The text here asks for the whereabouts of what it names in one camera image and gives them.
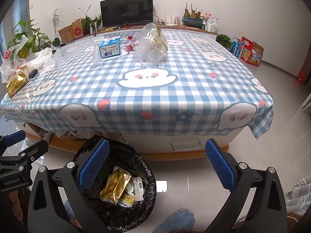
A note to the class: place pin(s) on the black round object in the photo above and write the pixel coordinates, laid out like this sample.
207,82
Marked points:
32,72

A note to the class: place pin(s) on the black-lined trash bin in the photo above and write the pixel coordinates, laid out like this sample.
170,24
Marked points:
126,150

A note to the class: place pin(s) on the wooden topped white cabinet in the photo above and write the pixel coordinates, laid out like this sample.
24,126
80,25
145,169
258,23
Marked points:
211,35

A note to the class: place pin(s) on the black monitor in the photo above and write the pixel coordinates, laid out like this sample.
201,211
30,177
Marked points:
126,11

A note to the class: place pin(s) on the small green potted plant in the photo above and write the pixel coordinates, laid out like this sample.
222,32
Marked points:
224,40

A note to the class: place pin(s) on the white sack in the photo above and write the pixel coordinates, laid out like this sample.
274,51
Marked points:
211,24

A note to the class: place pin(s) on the blue planter with bulbs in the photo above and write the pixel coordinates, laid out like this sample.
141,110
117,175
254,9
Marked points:
192,19

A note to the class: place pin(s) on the blue slipper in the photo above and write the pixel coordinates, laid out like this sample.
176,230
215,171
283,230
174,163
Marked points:
69,211
177,220

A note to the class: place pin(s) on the white plastic bags left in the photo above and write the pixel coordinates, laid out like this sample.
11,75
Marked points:
12,63

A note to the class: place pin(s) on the brown cardboard box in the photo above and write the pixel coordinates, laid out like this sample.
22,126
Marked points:
65,34

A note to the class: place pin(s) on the blue white box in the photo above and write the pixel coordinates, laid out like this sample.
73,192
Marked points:
237,47

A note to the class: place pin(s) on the red floor object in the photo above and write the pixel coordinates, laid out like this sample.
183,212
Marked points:
302,76

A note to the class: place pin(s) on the spray bottle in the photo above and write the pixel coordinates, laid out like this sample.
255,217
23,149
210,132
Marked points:
207,20

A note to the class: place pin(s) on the yellow white wrapper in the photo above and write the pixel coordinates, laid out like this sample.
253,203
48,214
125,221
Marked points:
126,201

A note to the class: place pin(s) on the grey patterned cloth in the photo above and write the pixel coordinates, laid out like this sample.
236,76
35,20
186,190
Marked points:
298,196

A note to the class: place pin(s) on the red wrapper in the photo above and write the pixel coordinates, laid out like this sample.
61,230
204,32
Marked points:
130,43

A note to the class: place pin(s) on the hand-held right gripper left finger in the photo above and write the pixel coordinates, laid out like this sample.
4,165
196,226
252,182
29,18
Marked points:
93,167

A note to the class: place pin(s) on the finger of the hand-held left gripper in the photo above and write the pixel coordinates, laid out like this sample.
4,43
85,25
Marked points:
38,146
14,136

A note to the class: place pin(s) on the brown red flower paper bag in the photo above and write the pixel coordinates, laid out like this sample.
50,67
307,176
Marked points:
77,30

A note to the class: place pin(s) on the thin-leaved potted plant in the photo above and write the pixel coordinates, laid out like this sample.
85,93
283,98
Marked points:
90,21

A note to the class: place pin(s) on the colourful open cardboard box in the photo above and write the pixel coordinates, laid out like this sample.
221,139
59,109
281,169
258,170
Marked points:
255,55

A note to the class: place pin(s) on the blue checkered tablecloth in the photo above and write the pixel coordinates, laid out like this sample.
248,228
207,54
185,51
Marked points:
170,102

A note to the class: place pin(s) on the long white barcode box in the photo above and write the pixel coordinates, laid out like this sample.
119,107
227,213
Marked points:
138,187

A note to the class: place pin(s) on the white router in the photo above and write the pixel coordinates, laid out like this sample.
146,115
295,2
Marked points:
171,22

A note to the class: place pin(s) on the plain white plastic bag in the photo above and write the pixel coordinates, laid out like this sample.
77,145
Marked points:
40,58

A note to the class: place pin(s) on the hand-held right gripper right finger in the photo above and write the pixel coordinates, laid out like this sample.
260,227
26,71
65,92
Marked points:
220,165

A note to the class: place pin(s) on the red box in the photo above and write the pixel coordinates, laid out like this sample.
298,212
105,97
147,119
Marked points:
247,46

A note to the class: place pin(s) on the potted pothos plant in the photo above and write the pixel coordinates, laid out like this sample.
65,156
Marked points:
29,36

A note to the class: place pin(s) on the white low table with drawers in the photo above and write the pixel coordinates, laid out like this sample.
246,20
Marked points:
155,143

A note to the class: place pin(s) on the small clear plastic wrapper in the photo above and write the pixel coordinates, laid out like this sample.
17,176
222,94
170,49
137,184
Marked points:
96,55

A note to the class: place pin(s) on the blue white milk carton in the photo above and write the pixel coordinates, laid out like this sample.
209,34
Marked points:
110,48

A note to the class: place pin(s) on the clear plastic bag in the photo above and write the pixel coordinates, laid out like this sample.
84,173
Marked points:
150,46

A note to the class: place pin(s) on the gold foil bag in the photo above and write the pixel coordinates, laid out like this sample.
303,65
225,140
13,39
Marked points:
17,82
114,184

